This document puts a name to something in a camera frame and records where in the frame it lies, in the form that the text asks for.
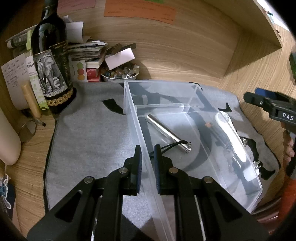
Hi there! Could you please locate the pink paper note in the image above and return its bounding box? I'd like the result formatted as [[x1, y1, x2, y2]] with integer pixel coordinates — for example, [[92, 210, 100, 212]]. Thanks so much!
[[58, 0, 96, 14]]

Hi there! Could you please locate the clear plastic storage box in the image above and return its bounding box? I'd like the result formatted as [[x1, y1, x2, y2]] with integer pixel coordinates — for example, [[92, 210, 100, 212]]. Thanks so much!
[[124, 80, 269, 240]]

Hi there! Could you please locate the white folded card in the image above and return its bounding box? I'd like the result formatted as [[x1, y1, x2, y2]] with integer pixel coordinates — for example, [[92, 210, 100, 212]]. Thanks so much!
[[105, 48, 135, 70]]

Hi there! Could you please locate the right hand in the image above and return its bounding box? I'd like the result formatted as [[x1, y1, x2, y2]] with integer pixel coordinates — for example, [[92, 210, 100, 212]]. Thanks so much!
[[281, 123, 295, 164]]

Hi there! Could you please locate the orange paper note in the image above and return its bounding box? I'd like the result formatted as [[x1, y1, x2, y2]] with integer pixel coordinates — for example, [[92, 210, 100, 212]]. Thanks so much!
[[104, 1, 176, 24]]

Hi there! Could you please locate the orange sleeve forearm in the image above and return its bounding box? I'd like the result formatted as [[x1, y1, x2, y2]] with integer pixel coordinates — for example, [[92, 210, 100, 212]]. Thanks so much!
[[277, 175, 295, 228]]

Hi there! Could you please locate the white handwritten note paper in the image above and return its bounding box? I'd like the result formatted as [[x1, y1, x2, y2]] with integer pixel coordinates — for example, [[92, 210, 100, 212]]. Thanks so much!
[[1, 53, 29, 110]]

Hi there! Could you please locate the dark wine bottle elephant label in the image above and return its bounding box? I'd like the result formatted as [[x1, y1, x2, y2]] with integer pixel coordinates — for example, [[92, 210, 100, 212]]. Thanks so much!
[[31, 1, 76, 116]]

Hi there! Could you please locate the stack of books and papers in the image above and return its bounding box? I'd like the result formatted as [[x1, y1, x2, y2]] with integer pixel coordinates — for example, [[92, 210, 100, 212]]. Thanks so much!
[[68, 40, 108, 82]]

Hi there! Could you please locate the beige cylindrical tube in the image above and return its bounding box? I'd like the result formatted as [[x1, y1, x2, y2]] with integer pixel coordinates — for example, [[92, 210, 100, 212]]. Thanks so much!
[[21, 80, 42, 119]]

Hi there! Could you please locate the silver metal flashlight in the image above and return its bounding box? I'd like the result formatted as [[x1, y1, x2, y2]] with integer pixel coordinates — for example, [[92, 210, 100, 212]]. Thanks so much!
[[145, 114, 192, 153]]

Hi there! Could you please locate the grey mat with black pattern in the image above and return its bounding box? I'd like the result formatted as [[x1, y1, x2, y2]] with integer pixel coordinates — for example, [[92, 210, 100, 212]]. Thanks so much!
[[45, 82, 280, 240]]

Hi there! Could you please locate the white bowl of trinkets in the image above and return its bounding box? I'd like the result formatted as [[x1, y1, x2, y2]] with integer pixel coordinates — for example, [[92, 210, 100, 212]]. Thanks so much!
[[100, 63, 140, 83]]

